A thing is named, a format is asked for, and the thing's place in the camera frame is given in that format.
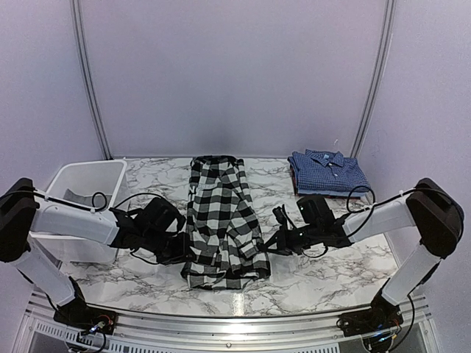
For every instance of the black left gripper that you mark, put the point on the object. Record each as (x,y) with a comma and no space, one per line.
(183,250)

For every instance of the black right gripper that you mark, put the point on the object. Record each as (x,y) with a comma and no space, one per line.
(282,247)

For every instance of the black white checkered shirt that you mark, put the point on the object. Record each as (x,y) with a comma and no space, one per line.
(225,237)

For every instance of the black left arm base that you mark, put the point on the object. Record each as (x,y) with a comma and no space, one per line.
(79,314)

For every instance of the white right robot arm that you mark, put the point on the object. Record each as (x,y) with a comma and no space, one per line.
(438,218)

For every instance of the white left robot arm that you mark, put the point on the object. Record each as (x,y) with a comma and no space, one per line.
(157,228)

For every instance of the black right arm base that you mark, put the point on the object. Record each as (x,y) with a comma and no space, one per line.
(381,315)

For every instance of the folded blue checkered shirt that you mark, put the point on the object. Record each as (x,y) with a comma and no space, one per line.
(327,173)

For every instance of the grey cloth in bin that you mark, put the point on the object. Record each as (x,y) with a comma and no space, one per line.
(97,200)

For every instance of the white plastic bin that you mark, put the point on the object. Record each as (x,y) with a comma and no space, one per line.
(85,179)

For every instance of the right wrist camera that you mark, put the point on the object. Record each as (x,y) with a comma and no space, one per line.
(282,217)

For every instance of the aluminium front frame rail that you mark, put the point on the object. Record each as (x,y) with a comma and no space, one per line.
(152,332)

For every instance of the right aluminium wall post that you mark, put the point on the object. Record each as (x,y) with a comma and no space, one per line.
(379,66)

